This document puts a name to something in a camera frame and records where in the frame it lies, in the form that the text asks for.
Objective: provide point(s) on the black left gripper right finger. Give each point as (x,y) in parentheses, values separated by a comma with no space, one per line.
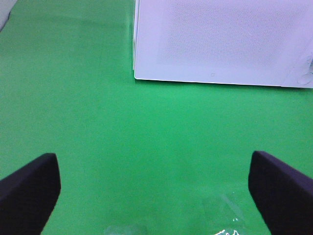
(282,194)

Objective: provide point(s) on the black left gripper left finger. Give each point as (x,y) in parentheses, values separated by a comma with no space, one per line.
(28,196)

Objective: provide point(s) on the white microwave oven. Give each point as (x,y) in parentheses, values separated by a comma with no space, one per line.
(245,42)

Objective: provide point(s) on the clear plastic tape patch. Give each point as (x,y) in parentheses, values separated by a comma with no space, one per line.
(219,213)

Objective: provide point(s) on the green table cloth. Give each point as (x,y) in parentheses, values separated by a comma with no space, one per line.
(130,149)

